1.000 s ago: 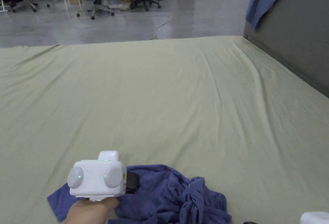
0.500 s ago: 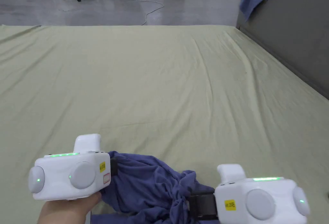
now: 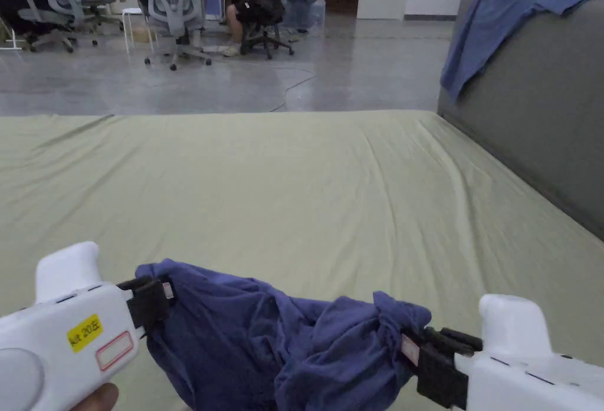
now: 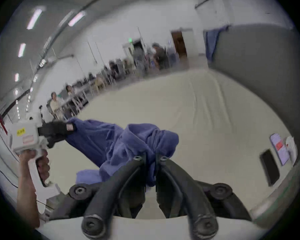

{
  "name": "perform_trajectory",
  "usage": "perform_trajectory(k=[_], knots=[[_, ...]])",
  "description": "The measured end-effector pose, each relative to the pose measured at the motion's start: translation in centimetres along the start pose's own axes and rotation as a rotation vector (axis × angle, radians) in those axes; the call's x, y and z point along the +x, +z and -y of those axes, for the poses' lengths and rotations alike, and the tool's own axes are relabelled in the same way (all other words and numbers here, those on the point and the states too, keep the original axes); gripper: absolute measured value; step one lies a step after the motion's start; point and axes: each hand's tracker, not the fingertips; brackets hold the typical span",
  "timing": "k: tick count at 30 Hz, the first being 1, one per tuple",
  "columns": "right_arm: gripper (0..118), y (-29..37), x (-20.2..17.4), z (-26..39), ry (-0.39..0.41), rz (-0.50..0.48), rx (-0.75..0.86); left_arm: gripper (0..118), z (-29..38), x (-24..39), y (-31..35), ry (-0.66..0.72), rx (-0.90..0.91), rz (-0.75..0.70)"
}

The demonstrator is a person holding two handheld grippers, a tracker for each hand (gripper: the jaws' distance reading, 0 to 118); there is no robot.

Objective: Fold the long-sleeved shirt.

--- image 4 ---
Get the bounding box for small white object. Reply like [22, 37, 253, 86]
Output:
[285, 136, 297, 165]

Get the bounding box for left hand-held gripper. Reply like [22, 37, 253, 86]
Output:
[9, 112, 77, 221]

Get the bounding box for black phone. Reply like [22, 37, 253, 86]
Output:
[259, 148, 281, 187]

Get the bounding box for brown door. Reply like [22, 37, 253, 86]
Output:
[171, 30, 188, 60]

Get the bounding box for dark blue shirt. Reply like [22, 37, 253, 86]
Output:
[64, 117, 179, 188]

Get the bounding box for person's left forearm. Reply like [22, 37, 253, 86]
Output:
[16, 179, 41, 229]

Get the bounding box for bed with beige sheet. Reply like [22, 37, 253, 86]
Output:
[48, 68, 300, 221]

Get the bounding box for row of tables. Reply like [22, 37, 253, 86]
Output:
[61, 58, 150, 116]

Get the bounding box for phone with lit screen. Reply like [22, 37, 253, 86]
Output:
[269, 133, 290, 166]

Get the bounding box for grey padded headboard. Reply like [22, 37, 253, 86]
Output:
[207, 23, 300, 149]

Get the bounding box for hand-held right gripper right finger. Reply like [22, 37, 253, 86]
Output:
[156, 156, 252, 240]

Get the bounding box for person's left hand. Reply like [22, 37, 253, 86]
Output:
[19, 150, 51, 187]

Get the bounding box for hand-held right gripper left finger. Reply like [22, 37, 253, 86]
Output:
[50, 155, 147, 240]

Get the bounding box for blue cloth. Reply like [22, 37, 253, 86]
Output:
[205, 25, 230, 62]

